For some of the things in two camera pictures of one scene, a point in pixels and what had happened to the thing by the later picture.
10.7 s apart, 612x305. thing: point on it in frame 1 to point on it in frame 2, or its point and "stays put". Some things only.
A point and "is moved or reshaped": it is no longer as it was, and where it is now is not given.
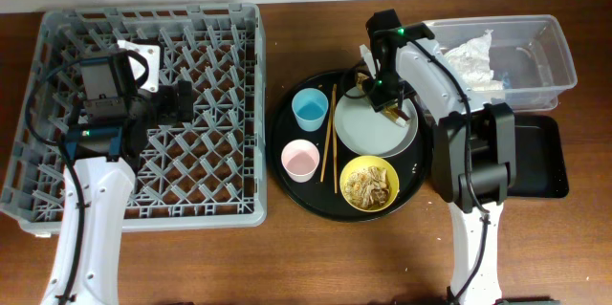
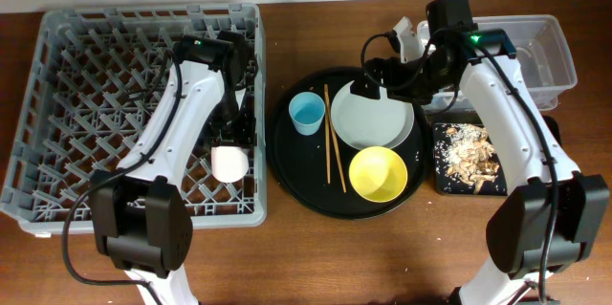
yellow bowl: x=369 y=184 is moved or reshaped
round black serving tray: x=334 y=158 stays put
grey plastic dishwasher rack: x=209 y=173 stays put
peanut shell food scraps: x=367 y=188 is moved or reshaped
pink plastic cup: x=300 y=159 to x=229 y=163
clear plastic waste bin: x=523 y=61 stays put
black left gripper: x=170 y=111 to x=245 y=132
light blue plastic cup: x=310 y=106 stays put
